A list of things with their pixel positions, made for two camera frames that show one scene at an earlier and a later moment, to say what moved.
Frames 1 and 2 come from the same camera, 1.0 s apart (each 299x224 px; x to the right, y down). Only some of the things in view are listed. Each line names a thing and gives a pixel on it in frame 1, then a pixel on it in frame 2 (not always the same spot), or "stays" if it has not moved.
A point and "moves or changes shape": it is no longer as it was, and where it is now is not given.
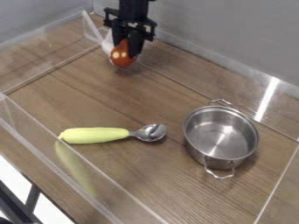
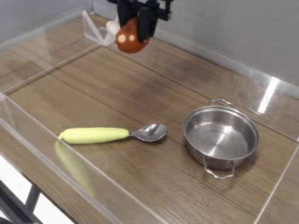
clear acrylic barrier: (180, 139) stays
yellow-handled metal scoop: (152, 132) stays
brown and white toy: (120, 55) moves or changes shape
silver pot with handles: (220, 136) stays
